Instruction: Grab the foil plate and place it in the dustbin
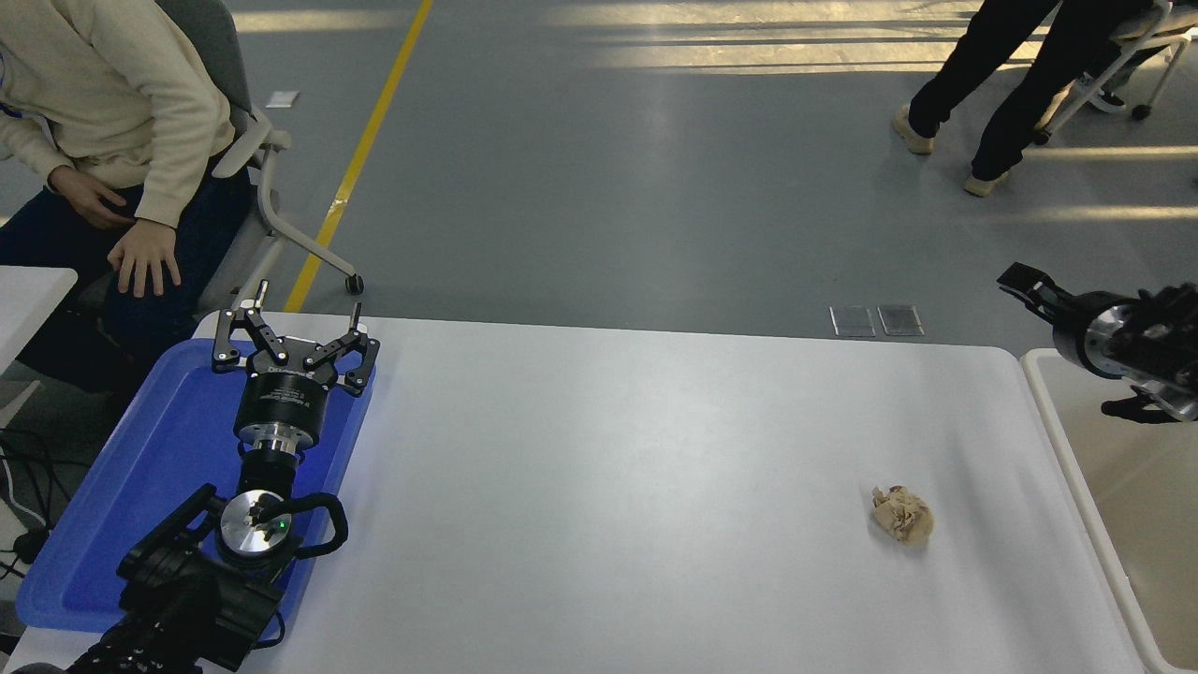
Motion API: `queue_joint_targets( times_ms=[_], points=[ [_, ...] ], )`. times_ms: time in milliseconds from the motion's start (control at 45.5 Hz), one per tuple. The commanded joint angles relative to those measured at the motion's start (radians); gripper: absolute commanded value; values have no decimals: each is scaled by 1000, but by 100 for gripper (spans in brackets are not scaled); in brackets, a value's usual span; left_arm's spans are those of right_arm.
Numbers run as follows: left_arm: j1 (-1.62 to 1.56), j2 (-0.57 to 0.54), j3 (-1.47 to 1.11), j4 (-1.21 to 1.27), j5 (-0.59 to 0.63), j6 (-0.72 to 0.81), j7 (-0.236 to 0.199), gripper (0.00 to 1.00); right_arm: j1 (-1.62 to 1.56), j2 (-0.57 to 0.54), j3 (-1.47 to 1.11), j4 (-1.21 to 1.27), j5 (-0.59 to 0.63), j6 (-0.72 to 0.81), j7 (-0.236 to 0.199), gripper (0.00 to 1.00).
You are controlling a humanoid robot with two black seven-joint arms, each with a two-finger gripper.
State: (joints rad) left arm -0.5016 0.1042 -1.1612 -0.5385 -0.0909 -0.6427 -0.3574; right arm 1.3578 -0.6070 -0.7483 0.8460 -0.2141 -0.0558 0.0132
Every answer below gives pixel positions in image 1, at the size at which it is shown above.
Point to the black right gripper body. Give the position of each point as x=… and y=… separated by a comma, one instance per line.
x=1073, y=332

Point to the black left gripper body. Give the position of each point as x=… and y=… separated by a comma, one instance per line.
x=285, y=396

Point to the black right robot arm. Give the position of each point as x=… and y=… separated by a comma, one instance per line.
x=1161, y=342

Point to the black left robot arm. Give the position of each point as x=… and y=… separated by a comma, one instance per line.
x=178, y=599

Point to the clear floor plate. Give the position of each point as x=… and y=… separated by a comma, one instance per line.
x=852, y=322
x=898, y=320

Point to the person's left hand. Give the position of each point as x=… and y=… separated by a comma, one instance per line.
x=148, y=257

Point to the person's right hand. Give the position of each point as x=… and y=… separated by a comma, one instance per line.
x=89, y=197

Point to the grey office chair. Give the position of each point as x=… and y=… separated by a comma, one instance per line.
x=267, y=187

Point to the blue plastic tray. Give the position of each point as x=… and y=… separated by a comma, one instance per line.
x=140, y=468

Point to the person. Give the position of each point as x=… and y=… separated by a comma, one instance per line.
x=1109, y=98
x=103, y=84
x=1011, y=75

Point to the large pale bin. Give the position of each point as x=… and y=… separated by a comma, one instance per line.
x=1142, y=524

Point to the small white side table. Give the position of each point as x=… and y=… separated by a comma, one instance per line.
x=28, y=300

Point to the crumpled tan paper ball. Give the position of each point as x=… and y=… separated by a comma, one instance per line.
x=903, y=515

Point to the white wheeled chair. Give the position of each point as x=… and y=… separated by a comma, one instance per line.
x=1156, y=33

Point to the black power plug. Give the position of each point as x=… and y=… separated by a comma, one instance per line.
x=31, y=545

